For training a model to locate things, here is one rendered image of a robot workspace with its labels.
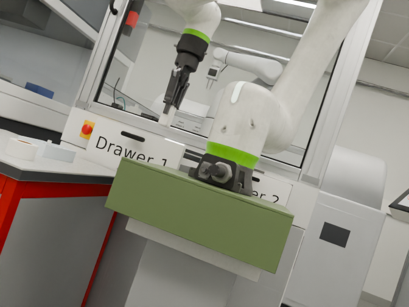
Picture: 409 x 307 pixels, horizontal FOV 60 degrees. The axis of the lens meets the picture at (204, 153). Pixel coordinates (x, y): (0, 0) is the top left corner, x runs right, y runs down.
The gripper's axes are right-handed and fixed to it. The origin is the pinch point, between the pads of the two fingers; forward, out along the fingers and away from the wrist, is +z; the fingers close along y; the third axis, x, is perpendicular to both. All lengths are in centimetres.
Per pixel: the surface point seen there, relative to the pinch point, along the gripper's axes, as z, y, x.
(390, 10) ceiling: -186, -232, 78
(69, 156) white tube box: 23.0, 4.4, -25.0
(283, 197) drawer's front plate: 11.7, -19.4, 42.6
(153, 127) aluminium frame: 3.4, -21.3, -12.2
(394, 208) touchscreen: 3, -17, 75
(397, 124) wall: -119, -351, 140
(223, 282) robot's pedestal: 32, 33, 37
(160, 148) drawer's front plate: 10.6, 10.9, 5.9
